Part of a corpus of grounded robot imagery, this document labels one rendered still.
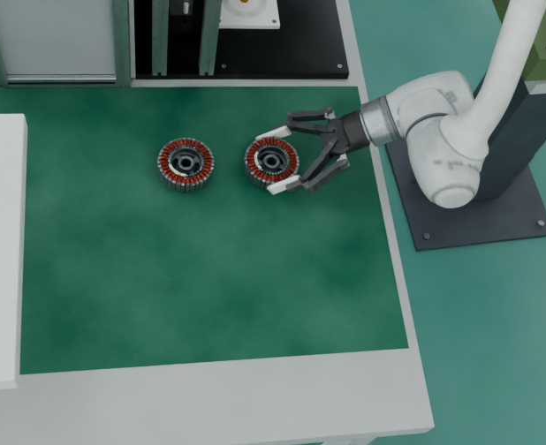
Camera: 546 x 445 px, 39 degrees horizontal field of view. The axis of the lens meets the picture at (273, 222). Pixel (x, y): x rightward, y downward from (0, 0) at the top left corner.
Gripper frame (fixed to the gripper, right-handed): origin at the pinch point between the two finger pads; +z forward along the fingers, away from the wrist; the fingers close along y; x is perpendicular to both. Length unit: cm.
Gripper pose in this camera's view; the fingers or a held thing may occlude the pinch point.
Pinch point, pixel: (272, 162)
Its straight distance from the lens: 158.1
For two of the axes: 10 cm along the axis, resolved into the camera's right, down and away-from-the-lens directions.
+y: -2.0, -8.9, 4.2
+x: -3.6, -3.3, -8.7
